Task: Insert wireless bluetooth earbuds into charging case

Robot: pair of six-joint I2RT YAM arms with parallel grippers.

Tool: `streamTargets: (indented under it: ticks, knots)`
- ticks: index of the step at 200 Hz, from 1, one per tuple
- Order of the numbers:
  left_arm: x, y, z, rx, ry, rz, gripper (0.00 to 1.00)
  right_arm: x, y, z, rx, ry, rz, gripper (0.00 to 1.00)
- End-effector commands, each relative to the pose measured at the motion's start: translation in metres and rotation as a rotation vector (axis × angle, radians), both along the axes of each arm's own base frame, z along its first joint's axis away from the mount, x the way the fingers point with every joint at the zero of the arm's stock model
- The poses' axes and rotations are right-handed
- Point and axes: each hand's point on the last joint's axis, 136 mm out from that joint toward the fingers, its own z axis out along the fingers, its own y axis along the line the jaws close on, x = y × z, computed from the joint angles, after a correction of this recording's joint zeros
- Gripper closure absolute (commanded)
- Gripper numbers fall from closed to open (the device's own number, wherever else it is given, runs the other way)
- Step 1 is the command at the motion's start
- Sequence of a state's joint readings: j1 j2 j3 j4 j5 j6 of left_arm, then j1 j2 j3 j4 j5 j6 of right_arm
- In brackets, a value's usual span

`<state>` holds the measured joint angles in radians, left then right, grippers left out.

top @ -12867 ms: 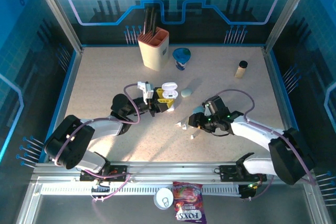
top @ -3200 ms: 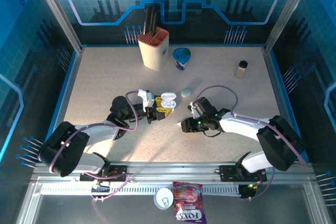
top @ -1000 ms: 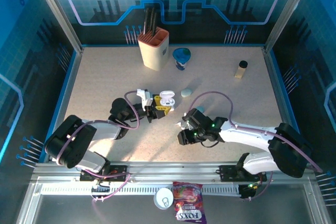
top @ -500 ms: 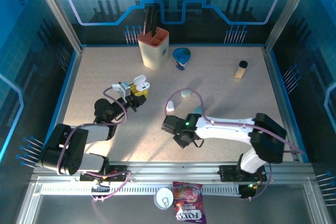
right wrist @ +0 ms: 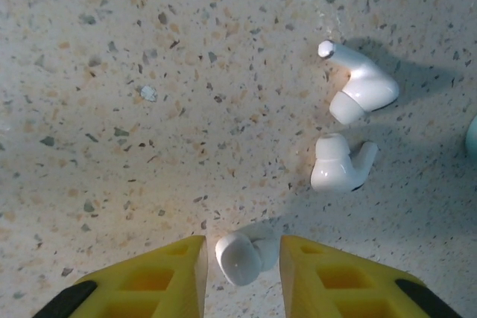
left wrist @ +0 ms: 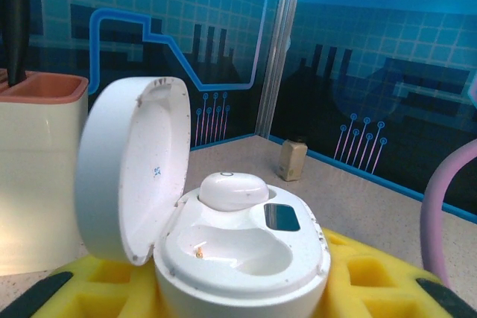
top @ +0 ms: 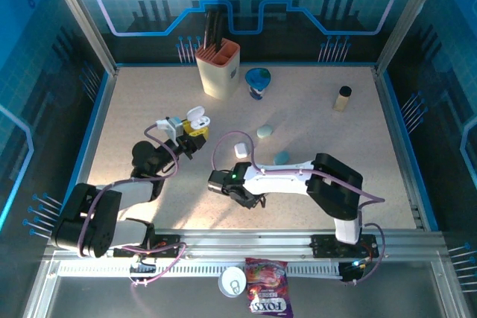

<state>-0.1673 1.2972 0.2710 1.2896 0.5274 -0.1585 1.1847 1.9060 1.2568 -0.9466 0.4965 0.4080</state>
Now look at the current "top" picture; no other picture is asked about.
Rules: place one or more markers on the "white earbud case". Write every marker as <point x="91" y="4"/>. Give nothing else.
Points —
<point x="197" y="120"/>
<point x="241" y="150"/>

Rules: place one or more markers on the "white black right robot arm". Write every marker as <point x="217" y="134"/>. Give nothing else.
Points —
<point x="279" y="182"/>

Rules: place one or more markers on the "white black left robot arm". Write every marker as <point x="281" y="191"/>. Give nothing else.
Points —
<point x="138" y="191"/>

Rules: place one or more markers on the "beige knife block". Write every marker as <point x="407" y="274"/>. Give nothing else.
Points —
<point x="220" y="76"/>

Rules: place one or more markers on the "blue globe print cup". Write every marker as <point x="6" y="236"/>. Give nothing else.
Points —
<point x="257" y="76"/>

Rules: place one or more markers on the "white tin can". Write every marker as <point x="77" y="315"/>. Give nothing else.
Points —
<point x="232" y="280"/>

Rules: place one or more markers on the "purple candy bag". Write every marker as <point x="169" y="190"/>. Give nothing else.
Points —
<point x="266" y="284"/>

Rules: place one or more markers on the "small bottle black cap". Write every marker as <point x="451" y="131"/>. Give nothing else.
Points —
<point x="343" y="98"/>

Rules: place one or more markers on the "black electronics box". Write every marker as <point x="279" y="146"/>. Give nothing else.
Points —
<point x="350" y="273"/>

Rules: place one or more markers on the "aluminium side rail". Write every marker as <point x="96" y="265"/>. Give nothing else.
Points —
<point x="394" y="135"/>
<point x="96" y="135"/>

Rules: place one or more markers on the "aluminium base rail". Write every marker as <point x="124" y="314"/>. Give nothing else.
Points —
<point x="242" y="241"/>

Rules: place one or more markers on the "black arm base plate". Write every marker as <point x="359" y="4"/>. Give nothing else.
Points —
<point x="324" y="249"/>
<point x="171" y="240"/>

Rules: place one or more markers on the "aluminium frame post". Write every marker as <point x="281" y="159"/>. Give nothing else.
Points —
<point x="408" y="16"/>
<point x="82" y="16"/>

